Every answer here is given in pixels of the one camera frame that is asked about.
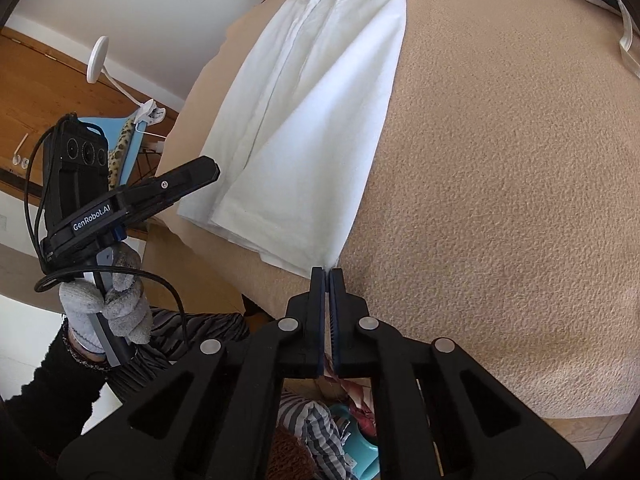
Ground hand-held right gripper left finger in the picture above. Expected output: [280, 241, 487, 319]
[57, 266, 328, 480]

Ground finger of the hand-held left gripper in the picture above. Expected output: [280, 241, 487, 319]
[116, 156, 221, 229]

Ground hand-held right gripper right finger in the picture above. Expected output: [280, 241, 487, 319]
[329, 268, 586, 480]

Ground white pants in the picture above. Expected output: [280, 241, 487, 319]
[177, 0, 417, 279]

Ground person's left forearm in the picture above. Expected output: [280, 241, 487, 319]
[0, 320, 115, 463]

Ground person's left hand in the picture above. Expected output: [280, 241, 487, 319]
[59, 244, 154, 357]

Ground leopard print cloth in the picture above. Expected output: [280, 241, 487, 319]
[107, 118, 137, 187]

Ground light blue plastic chair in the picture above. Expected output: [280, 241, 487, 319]
[77, 116, 142, 187]

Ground red patterned cloth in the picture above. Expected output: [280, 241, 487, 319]
[322, 354, 378, 438]

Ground blue white striped cloth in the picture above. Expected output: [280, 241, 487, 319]
[276, 391, 353, 480]

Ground grey striped garment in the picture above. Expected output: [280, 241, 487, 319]
[107, 307, 252, 402]

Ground teal laundry basket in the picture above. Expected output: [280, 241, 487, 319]
[327, 402, 382, 480]

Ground white clip lamp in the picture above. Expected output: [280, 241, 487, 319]
[86, 36, 168, 128]

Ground brown knitted cloth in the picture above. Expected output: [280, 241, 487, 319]
[271, 425, 322, 480]

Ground beige blanket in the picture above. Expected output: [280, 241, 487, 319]
[145, 0, 640, 419]

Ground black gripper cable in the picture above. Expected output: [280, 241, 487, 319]
[22, 119, 190, 357]

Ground white garment with strap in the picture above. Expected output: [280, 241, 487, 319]
[547, 0, 640, 80]

